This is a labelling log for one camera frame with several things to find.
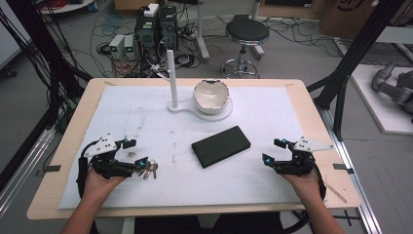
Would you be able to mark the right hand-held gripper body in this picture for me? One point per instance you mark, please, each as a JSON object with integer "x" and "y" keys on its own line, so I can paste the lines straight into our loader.
{"x": 300, "y": 161}

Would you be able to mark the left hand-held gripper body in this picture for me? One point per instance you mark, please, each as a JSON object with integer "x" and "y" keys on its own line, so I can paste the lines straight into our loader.
{"x": 104, "y": 164}

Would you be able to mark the bunch of metal keys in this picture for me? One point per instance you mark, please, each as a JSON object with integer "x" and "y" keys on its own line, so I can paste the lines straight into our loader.
{"x": 148, "y": 169}

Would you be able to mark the person's left hand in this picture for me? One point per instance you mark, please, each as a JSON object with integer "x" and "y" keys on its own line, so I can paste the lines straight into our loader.
{"x": 97, "y": 187}

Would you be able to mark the person's right hand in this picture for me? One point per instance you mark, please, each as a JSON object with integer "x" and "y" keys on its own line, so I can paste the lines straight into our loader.
{"x": 303, "y": 187}

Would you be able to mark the black tape piece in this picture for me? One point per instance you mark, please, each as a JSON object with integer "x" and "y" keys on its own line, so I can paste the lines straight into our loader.
{"x": 52, "y": 168}
{"x": 342, "y": 167}

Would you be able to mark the white table mat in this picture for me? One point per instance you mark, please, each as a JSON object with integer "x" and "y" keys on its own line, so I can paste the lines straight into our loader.
{"x": 181, "y": 182}

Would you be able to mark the black rectangular wallet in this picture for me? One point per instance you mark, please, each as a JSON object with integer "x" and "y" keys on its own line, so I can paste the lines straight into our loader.
{"x": 220, "y": 146}

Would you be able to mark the white table leg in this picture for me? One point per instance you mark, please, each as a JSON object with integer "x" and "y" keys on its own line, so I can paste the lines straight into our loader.
{"x": 128, "y": 226}

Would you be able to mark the white stand with pole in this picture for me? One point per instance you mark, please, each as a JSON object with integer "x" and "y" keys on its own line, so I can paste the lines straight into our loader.
{"x": 172, "y": 81}

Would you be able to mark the white ceramic bowl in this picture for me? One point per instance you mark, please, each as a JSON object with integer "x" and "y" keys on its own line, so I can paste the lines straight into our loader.
{"x": 211, "y": 96}

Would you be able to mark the person's dark trousers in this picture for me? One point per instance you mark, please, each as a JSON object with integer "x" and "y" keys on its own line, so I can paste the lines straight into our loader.
{"x": 207, "y": 226}

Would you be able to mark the grey power supply unit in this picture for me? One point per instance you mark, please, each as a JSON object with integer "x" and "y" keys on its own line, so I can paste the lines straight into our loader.
{"x": 117, "y": 46}
{"x": 129, "y": 47}

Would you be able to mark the white floor platform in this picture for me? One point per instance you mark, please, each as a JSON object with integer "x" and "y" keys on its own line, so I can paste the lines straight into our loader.
{"x": 383, "y": 110}

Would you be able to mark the black computer tower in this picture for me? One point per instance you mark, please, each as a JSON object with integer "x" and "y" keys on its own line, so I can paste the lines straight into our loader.
{"x": 168, "y": 27}
{"x": 147, "y": 31}

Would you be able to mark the black round stool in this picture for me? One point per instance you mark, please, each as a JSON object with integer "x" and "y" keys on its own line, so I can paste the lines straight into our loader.
{"x": 246, "y": 32}

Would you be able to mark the white box on tower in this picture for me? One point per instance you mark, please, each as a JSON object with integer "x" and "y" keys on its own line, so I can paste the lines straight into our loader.
{"x": 151, "y": 9}

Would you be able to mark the cardboard box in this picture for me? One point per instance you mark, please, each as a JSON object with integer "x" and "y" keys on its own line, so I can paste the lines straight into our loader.
{"x": 349, "y": 14}

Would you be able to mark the aluminium floor rail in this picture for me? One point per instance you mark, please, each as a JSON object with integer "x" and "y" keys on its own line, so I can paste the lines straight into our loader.
{"x": 352, "y": 169}
{"x": 22, "y": 162}

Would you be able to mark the black metal frame post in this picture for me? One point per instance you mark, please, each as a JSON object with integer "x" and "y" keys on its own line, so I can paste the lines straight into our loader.
{"x": 48, "y": 52}
{"x": 352, "y": 65}

